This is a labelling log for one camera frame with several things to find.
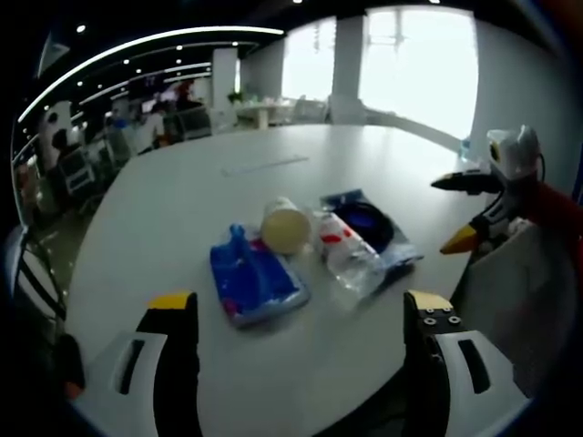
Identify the clear bottle with red label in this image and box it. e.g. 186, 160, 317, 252
313, 209, 386, 302

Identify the black strap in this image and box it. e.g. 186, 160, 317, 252
17, 231, 69, 321

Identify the beige lidded cup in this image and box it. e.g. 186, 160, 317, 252
260, 196, 315, 255

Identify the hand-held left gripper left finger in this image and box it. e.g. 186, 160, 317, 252
75, 290, 202, 437

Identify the blue plastic packet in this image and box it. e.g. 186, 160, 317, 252
209, 222, 312, 330

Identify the white cart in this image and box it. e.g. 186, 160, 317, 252
56, 146, 99, 198

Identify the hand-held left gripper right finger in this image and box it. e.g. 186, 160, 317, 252
403, 289, 532, 437

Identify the white background table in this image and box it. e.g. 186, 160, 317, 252
236, 96, 329, 130

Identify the blue pouch with black coil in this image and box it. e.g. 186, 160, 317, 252
319, 188, 425, 279

